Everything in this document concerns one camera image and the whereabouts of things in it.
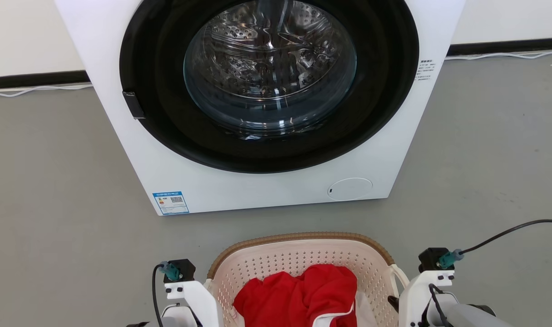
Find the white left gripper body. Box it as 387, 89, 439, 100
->
165, 280, 223, 327

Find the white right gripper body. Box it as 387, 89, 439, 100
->
398, 270, 456, 327

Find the beige perforated laundry basket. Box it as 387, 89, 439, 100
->
207, 232, 410, 327

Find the blue energy label sticker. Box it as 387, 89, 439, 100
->
152, 191, 190, 215

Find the round white filter cover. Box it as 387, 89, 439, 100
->
327, 178, 373, 202

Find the white front-load washing machine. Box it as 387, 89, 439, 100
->
54, 0, 466, 216

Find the round black washing machine door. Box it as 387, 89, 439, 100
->
119, 0, 419, 174

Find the small text sticker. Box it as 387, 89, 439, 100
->
414, 59, 436, 85

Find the steel washing machine drum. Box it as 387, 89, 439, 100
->
184, 0, 357, 133

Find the teal left cable connector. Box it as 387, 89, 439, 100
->
160, 262, 182, 282

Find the teal cable connector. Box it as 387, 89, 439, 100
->
437, 248, 464, 270
160, 262, 182, 282

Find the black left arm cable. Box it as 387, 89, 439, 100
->
152, 263, 167, 327

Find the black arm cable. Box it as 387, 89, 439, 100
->
458, 219, 552, 255
152, 263, 167, 327

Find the teal right cable connector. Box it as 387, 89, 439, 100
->
437, 248, 464, 270

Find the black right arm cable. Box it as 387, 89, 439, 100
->
458, 219, 552, 255

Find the black door latch handle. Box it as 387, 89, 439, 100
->
123, 91, 146, 120

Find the thin white floor cable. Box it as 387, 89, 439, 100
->
0, 83, 94, 98
445, 49, 552, 61

